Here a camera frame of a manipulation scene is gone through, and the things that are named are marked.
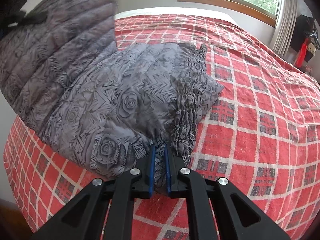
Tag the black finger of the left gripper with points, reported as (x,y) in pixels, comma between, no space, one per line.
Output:
(23,18)

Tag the grey rose-print quilted jacket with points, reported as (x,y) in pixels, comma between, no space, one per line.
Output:
(98,106)

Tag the coat rack with clothes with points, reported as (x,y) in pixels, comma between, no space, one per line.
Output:
(304,40)

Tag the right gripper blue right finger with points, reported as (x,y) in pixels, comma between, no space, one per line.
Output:
(216,209)

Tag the grey white curtain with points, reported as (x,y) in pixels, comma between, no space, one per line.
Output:
(285,24)

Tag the red plaid bed cover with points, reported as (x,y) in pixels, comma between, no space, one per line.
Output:
(262,134)

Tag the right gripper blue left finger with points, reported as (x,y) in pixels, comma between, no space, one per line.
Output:
(103,209)

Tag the white mattress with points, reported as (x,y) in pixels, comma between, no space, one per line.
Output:
(176,11)

